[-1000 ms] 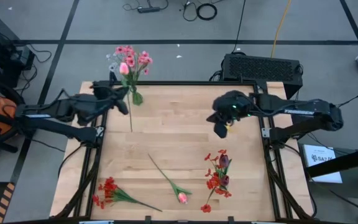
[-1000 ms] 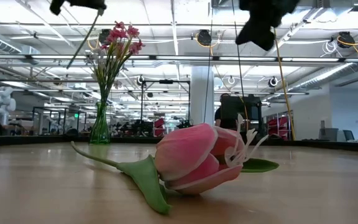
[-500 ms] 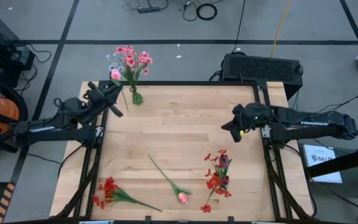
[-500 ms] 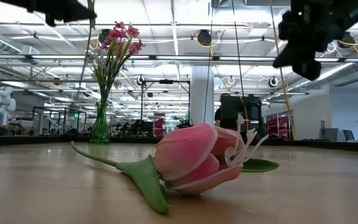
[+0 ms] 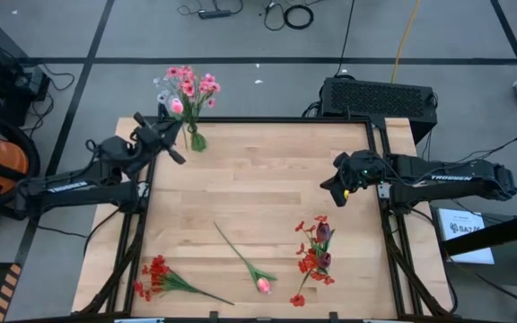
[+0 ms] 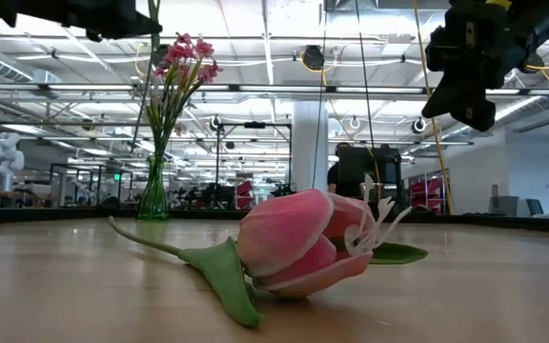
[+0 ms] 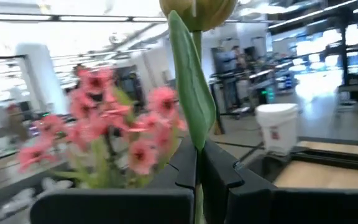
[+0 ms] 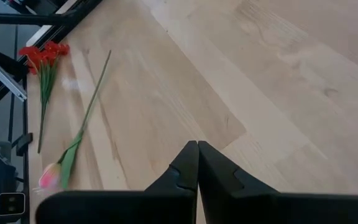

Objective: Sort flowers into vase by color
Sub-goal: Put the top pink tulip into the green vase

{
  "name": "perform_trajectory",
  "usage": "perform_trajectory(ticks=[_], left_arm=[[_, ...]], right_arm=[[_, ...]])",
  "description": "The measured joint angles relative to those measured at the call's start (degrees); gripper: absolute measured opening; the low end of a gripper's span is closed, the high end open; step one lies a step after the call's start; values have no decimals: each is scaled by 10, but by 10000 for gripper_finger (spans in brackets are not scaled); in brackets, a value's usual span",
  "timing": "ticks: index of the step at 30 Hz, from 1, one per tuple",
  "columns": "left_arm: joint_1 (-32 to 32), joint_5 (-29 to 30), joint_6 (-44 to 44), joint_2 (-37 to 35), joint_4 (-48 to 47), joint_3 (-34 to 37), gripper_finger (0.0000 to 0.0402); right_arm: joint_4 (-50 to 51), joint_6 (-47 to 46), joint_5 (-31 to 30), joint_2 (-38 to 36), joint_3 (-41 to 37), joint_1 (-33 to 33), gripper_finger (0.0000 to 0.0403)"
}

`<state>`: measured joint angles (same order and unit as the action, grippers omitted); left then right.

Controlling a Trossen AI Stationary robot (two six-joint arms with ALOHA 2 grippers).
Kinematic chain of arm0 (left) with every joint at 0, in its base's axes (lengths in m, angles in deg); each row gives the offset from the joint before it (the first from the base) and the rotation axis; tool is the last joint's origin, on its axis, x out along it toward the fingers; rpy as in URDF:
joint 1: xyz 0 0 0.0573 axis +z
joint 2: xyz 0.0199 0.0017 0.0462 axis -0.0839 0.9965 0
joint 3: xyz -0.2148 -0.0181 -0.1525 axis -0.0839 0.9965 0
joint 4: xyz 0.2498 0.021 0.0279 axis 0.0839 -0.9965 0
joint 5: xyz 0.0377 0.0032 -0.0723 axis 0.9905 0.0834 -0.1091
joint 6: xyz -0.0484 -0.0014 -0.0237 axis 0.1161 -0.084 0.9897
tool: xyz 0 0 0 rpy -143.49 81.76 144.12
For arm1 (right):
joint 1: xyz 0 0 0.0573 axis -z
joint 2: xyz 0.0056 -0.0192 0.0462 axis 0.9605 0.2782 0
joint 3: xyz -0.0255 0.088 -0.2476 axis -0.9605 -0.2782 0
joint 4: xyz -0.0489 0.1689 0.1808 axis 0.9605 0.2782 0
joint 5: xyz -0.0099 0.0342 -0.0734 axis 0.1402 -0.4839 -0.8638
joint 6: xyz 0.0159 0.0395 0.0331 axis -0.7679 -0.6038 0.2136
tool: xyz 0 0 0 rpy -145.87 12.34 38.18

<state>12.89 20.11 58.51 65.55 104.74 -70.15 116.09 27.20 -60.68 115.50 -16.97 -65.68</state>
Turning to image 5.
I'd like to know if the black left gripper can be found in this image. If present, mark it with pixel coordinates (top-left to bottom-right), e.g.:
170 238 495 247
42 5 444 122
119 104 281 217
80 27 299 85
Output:
131 111 187 166

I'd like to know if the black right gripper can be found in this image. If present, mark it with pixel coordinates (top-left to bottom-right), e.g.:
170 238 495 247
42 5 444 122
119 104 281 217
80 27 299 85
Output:
320 150 388 208

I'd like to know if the pale white flower bunch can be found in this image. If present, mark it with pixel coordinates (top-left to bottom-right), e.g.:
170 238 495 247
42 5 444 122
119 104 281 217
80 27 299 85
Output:
152 75 172 107

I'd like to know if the pink flower bunch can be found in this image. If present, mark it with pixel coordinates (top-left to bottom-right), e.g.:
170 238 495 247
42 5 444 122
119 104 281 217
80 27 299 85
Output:
165 65 223 129

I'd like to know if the red flower sprig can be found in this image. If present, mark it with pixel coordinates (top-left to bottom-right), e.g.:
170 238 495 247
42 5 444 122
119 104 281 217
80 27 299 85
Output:
288 214 337 309

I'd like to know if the red flower bunch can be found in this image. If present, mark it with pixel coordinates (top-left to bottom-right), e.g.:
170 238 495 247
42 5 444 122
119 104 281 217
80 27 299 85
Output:
133 254 236 307

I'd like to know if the green glass vase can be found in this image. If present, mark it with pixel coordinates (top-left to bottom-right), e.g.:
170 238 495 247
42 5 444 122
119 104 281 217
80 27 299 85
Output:
188 124 209 153

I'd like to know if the black perforated computer case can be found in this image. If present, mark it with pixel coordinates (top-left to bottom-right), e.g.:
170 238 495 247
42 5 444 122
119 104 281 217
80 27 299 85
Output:
319 75 439 144

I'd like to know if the black power strip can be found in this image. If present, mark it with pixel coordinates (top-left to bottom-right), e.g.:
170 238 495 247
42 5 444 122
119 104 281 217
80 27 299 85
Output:
197 8 233 21

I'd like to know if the white printed booklet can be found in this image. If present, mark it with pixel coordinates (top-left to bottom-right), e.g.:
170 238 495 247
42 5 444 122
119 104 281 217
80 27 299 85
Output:
437 208 496 266

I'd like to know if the black metal stand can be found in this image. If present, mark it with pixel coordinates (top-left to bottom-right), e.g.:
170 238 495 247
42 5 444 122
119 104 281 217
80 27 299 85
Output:
442 208 517 323

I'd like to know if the orange black vacuum cleaner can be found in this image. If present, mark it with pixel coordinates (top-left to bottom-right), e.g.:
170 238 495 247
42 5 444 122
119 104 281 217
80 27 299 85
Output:
0 111 42 234

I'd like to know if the black cable bundle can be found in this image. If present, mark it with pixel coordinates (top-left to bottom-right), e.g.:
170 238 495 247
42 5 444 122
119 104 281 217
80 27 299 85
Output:
302 100 323 118

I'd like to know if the black metal table frame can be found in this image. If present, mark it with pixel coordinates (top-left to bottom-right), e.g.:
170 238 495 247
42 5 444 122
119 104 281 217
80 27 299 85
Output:
72 100 455 323

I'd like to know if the thin black cable loop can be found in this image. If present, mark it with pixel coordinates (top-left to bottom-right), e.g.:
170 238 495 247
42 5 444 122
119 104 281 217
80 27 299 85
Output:
262 0 286 32

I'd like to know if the long black cable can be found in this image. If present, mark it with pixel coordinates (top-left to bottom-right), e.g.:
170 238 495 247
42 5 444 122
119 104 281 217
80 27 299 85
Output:
335 0 356 77

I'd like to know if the coiled black cable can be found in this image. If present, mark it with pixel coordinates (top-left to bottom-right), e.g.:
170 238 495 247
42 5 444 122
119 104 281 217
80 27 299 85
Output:
283 4 315 31

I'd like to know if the yellow cable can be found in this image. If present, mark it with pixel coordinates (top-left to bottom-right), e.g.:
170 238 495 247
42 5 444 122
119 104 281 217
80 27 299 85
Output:
390 0 421 84

